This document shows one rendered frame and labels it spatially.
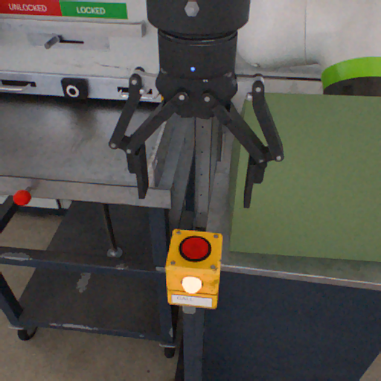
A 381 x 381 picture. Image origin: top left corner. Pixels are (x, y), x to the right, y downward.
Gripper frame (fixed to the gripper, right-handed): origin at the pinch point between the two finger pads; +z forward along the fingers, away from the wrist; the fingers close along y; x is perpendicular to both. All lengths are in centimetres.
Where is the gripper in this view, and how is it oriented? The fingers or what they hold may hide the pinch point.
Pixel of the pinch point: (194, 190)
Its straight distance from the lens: 46.7
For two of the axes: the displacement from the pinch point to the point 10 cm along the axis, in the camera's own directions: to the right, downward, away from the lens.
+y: -9.9, -0.9, 0.9
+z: -0.1, 7.5, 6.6
